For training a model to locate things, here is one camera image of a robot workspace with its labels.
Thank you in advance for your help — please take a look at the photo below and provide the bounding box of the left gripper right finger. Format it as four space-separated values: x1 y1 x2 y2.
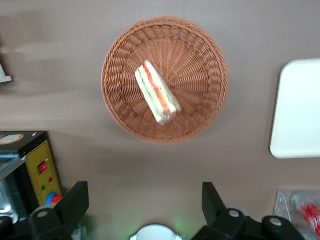
201 181 227 228

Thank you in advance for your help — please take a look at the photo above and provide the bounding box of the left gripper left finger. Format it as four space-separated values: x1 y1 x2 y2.
54 181 90 231

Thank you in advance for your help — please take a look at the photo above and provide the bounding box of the triangle sandwich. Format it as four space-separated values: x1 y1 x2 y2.
134 59 183 126

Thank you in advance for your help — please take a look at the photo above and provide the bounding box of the cream plastic tray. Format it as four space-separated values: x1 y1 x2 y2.
269 58 320 160

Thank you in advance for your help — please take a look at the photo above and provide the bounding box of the brown wicker basket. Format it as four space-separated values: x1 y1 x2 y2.
100 16 230 146

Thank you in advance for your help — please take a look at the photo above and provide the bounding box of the black and yellow food warmer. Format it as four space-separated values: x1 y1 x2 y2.
0 130 64 225

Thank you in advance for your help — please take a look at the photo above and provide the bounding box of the clear acrylic bottle rack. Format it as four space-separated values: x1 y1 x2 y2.
273 189 320 240

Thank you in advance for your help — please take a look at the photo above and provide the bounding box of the steel food pan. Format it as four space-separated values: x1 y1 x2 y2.
0 178 20 223

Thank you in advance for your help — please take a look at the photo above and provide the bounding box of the red cola bottle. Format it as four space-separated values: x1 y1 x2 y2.
289 192 320 237

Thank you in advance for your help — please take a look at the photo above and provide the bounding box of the grey snack rack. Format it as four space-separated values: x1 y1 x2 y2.
0 59 13 84

